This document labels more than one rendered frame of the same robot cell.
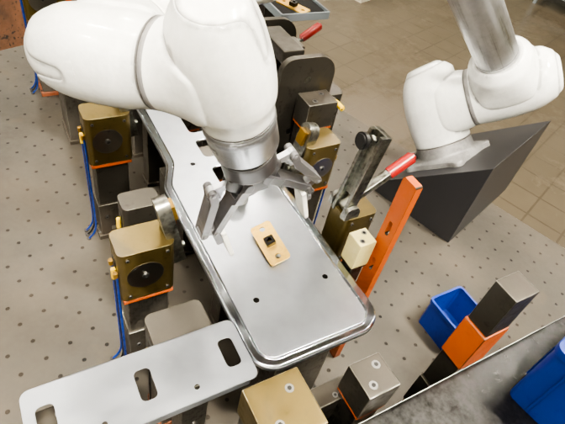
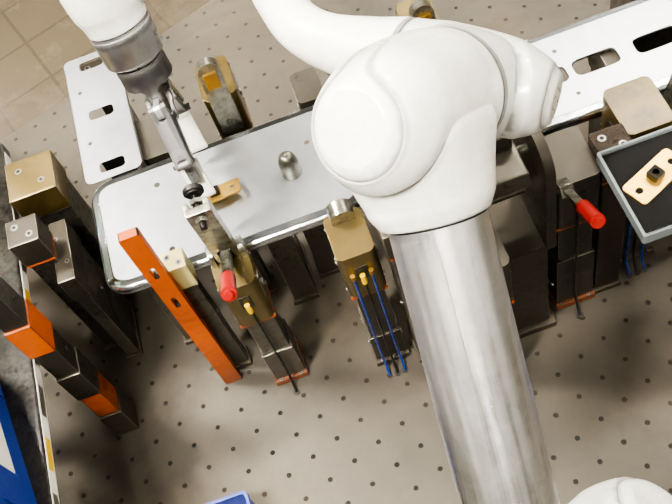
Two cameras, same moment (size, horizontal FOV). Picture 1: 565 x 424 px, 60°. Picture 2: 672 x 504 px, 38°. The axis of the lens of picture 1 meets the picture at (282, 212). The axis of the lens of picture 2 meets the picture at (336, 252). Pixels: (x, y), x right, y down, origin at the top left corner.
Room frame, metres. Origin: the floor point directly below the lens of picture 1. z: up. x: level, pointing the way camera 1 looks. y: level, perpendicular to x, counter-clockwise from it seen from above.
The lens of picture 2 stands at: (1.27, -0.63, 2.24)
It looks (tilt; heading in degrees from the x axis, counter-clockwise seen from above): 58 degrees down; 129
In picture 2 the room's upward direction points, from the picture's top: 21 degrees counter-clockwise
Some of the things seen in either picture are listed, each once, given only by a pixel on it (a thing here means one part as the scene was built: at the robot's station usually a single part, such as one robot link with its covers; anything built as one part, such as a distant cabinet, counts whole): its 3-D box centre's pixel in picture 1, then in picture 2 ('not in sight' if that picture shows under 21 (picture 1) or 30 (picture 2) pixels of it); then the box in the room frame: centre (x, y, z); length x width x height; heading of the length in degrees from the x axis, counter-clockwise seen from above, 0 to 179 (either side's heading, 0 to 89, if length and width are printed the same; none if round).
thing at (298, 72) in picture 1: (272, 132); (483, 240); (0.98, 0.07, 0.94); 0.18 x 0.13 x 0.49; 38
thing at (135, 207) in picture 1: (134, 251); (321, 131); (0.61, 0.27, 0.84); 0.10 x 0.05 x 0.29; 128
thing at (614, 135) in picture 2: not in sight; (606, 216); (1.14, 0.18, 0.90); 0.05 x 0.05 x 0.40; 38
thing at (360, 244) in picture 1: (336, 299); (210, 314); (0.58, -0.14, 0.88); 0.04 x 0.04 x 0.37; 38
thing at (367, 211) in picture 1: (336, 264); (265, 328); (0.67, -0.14, 0.87); 0.10 x 0.07 x 0.35; 128
